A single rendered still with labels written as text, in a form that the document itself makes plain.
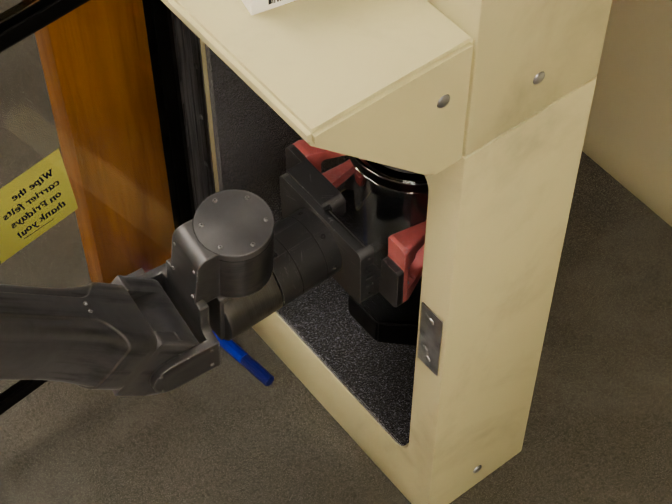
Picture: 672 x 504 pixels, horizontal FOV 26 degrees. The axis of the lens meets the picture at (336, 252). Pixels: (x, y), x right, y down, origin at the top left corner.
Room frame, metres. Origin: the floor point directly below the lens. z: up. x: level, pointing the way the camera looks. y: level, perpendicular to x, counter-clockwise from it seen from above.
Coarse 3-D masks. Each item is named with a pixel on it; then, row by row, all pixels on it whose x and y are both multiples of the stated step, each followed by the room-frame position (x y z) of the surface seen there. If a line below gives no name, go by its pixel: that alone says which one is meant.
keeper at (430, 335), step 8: (424, 304) 0.59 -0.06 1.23; (424, 312) 0.59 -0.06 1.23; (432, 312) 0.59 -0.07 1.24; (424, 320) 0.59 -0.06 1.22; (432, 320) 0.59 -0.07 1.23; (440, 320) 0.58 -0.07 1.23; (424, 328) 0.59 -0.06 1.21; (432, 328) 0.58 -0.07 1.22; (440, 328) 0.58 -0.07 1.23; (424, 336) 0.59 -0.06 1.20; (432, 336) 0.58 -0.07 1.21; (440, 336) 0.58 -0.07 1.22; (424, 344) 0.59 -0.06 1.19; (432, 344) 0.58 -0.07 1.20; (440, 344) 0.58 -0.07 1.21; (424, 352) 0.59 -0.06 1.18; (432, 352) 0.58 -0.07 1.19; (424, 360) 0.59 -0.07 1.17; (432, 360) 0.58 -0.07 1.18; (432, 368) 0.58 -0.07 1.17
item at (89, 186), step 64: (128, 0) 0.78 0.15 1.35; (0, 64) 0.71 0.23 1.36; (64, 64) 0.74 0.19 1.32; (128, 64) 0.78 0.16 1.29; (0, 128) 0.70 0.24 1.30; (64, 128) 0.73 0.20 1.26; (128, 128) 0.77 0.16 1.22; (0, 192) 0.69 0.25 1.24; (64, 192) 0.73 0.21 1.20; (128, 192) 0.76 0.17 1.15; (0, 256) 0.68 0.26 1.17; (64, 256) 0.72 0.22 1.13; (128, 256) 0.76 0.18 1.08; (0, 384) 0.66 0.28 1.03
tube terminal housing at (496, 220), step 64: (448, 0) 0.60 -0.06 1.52; (512, 0) 0.59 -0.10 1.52; (576, 0) 0.62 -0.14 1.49; (512, 64) 0.59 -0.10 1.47; (576, 64) 0.63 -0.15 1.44; (512, 128) 0.60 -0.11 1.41; (576, 128) 0.64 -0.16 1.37; (448, 192) 0.58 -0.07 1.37; (512, 192) 0.60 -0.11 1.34; (448, 256) 0.58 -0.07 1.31; (512, 256) 0.61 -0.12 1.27; (448, 320) 0.58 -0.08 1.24; (512, 320) 0.62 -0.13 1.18; (320, 384) 0.69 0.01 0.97; (448, 384) 0.58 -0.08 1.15; (512, 384) 0.63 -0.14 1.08; (384, 448) 0.62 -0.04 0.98; (448, 448) 0.59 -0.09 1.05; (512, 448) 0.63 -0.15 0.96
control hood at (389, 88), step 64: (192, 0) 0.61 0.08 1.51; (320, 0) 0.61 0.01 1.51; (384, 0) 0.61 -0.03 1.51; (256, 64) 0.56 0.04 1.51; (320, 64) 0.56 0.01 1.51; (384, 64) 0.56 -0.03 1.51; (448, 64) 0.56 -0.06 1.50; (320, 128) 0.51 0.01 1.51; (384, 128) 0.54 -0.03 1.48; (448, 128) 0.57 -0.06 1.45
